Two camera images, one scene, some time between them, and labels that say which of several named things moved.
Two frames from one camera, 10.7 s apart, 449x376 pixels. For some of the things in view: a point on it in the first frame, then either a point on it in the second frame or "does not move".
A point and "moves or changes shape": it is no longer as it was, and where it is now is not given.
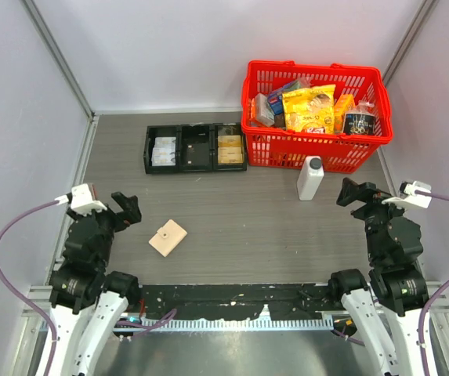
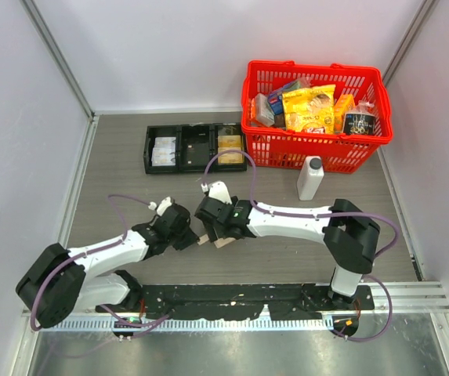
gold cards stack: x=229 y=149 does not move
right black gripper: x=352 y=190 → x=214 y=233
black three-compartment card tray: x=208 y=147 does not move
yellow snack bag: x=310 y=110 does not move
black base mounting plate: x=237 y=301 does not move
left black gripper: x=128 y=204 → x=190 y=238
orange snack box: x=344 y=104 does not move
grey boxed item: x=264 y=113 does not move
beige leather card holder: x=168 y=238 moves or changes shape
